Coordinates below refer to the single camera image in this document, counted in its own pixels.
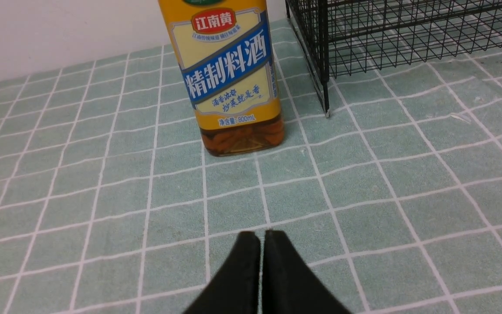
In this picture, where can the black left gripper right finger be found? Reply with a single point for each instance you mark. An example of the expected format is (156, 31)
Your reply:
(289, 286)

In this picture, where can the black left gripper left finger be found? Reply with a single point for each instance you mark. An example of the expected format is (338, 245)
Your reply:
(234, 288)

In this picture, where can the large cooking wine bottle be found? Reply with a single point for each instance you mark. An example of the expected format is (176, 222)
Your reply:
(225, 54)

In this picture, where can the green checkered tablecloth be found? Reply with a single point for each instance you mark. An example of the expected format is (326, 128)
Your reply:
(110, 204)

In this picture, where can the black wire mesh shelf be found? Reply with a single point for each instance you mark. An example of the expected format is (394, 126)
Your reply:
(344, 37)

